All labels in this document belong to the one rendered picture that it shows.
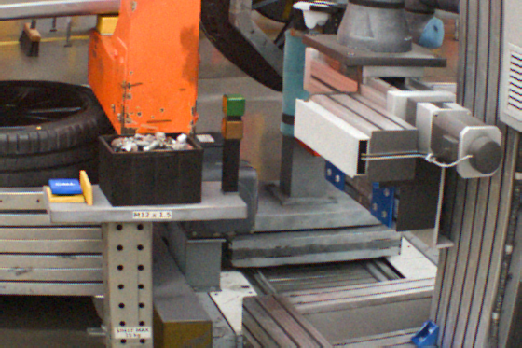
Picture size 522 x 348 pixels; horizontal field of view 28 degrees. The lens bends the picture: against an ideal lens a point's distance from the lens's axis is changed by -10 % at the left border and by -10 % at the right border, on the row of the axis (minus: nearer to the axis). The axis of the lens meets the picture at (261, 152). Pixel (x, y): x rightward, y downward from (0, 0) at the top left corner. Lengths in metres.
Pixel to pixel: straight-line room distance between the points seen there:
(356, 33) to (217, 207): 0.49
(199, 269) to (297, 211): 0.36
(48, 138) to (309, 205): 0.81
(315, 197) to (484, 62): 1.21
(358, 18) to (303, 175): 1.06
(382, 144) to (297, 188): 1.28
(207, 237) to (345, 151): 0.99
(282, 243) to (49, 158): 0.71
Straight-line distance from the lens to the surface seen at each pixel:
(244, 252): 3.01
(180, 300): 2.69
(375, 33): 2.14
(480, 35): 2.07
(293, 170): 3.12
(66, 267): 2.68
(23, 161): 2.70
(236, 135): 2.40
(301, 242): 3.05
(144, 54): 2.48
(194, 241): 2.81
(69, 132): 2.74
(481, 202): 2.09
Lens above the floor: 1.20
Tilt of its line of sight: 16 degrees down
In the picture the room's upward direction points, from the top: 3 degrees clockwise
